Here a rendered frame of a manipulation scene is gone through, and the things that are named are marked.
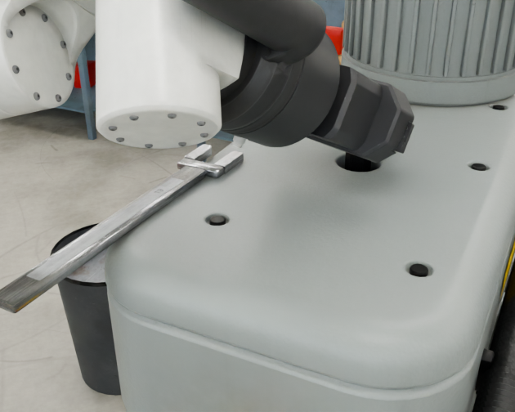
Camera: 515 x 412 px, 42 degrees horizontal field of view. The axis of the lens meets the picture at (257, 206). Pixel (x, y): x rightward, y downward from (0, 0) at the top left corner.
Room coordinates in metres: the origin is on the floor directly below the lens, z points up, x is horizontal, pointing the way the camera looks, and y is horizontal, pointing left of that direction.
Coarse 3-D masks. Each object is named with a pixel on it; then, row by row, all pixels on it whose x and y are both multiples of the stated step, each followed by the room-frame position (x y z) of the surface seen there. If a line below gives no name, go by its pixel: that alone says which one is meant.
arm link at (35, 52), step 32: (0, 0) 0.38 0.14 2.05; (32, 0) 0.38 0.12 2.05; (64, 0) 0.40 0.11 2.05; (0, 32) 0.36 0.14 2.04; (32, 32) 0.39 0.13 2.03; (64, 32) 0.41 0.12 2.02; (0, 64) 0.36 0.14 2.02; (32, 64) 0.38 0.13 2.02; (64, 64) 0.40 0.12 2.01; (0, 96) 0.36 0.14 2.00; (32, 96) 0.36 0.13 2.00; (64, 96) 0.39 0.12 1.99
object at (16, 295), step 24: (192, 168) 0.48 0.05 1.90; (216, 168) 0.48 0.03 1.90; (168, 192) 0.44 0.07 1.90; (120, 216) 0.41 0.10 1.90; (144, 216) 0.41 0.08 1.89; (96, 240) 0.38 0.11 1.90; (48, 264) 0.35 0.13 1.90; (72, 264) 0.35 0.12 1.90; (24, 288) 0.32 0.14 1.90; (48, 288) 0.33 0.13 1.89
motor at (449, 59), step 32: (352, 0) 0.71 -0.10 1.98; (384, 0) 0.67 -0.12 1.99; (416, 0) 0.65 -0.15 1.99; (448, 0) 0.64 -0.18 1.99; (480, 0) 0.64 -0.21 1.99; (512, 0) 0.65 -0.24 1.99; (352, 32) 0.71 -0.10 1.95; (384, 32) 0.67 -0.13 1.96; (416, 32) 0.65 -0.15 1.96; (448, 32) 0.64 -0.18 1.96; (480, 32) 0.64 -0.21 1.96; (512, 32) 0.65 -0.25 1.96; (352, 64) 0.70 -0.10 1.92; (384, 64) 0.67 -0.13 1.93; (416, 64) 0.65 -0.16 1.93; (448, 64) 0.64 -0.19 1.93; (480, 64) 0.64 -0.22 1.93; (512, 64) 0.66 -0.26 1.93; (416, 96) 0.64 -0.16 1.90; (448, 96) 0.64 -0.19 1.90; (480, 96) 0.64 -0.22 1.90
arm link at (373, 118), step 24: (312, 72) 0.40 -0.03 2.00; (336, 72) 0.42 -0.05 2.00; (312, 96) 0.40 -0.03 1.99; (336, 96) 0.43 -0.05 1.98; (360, 96) 0.43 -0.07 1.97; (384, 96) 0.45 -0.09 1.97; (288, 120) 0.39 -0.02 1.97; (312, 120) 0.40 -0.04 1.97; (336, 120) 0.42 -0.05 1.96; (360, 120) 0.44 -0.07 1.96; (384, 120) 0.44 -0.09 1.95; (408, 120) 0.45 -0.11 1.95; (240, 144) 0.41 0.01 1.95; (264, 144) 0.41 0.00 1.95; (288, 144) 0.41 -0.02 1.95; (336, 144) 0.45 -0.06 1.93; (360, 144) 0.44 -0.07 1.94; (384, 144) 0.43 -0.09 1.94
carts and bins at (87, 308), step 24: (72, 240) 2.49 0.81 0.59; (96, 264) 2.44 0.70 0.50; (72, 288) 2.16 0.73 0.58; (96, 288) 2.13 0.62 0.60; (72, 312) 2.19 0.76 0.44; (96, 312) 2.14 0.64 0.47; (72, 336) 2.26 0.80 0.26; (96, 336) 2.15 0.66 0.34; (96, 360) 2.17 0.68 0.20; (96, 384) 2.19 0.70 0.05
